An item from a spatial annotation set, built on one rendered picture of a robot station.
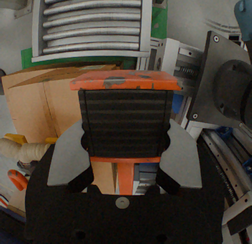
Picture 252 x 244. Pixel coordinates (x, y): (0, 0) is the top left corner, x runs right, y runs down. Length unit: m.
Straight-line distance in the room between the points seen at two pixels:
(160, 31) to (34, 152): 1.31
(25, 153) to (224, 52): 0.50
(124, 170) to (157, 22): 1.31
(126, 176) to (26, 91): 0.44
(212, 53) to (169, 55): 0.10
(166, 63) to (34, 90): 0.41
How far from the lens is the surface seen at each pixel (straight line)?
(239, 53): 0.38
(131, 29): 0.76
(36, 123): 0.55
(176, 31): 1.40
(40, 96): 0.48
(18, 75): 1.10
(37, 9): 0.96
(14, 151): 0.36
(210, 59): 0.32
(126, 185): 0.20
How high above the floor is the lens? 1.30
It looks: 61 degrees down
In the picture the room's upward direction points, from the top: 176 degrees counter-clockwise
